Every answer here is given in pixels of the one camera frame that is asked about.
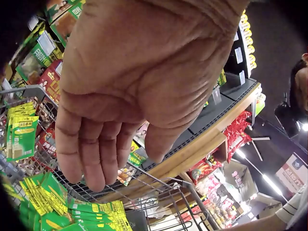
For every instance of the person's left hand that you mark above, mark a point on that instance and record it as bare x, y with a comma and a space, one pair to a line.
134, 67

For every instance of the person's left index finger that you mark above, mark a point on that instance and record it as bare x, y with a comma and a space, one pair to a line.
130, 144

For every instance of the person's left middle finger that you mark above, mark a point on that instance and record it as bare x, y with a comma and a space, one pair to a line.
110, 156

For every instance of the person's left ring finger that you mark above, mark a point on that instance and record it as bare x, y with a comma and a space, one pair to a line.
92, 158

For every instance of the person's left thumb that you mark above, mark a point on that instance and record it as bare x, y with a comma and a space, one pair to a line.
157, 144

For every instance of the person's left little finger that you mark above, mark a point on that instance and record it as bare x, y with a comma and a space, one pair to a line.
67, 149

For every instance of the bundle of upright green packets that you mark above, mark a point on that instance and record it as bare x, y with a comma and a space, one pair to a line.
21, 134

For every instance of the pile of green yellow packets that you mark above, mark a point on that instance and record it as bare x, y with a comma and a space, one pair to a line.
55, 199

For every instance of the full shop shelf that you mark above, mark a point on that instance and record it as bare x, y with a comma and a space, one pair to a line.
216, 125

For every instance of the black flat box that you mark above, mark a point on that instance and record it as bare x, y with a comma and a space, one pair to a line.
136, 221

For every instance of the long ceiling strip lamp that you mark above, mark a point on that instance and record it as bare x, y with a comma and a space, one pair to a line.
270, 182

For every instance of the white hanging sign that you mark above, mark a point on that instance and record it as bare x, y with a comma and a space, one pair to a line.
292, 174

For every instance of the person's body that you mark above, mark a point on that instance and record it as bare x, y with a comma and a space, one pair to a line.
294, 209

